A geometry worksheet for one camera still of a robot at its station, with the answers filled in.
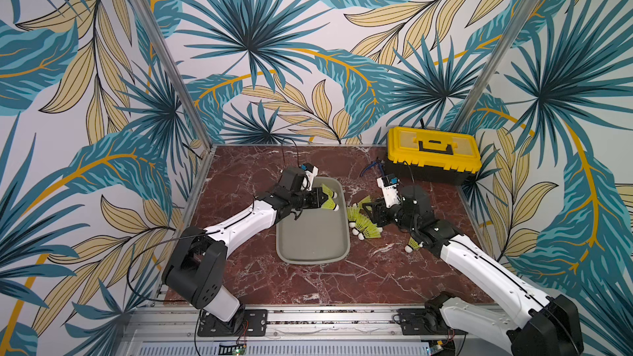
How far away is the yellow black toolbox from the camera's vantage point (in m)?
0.97

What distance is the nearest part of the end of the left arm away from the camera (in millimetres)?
732

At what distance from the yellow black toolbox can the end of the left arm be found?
0.39 meters

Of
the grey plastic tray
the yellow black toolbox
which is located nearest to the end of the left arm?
the grey plastic tray

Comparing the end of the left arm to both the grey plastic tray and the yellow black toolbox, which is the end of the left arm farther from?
the yellow black toolbox
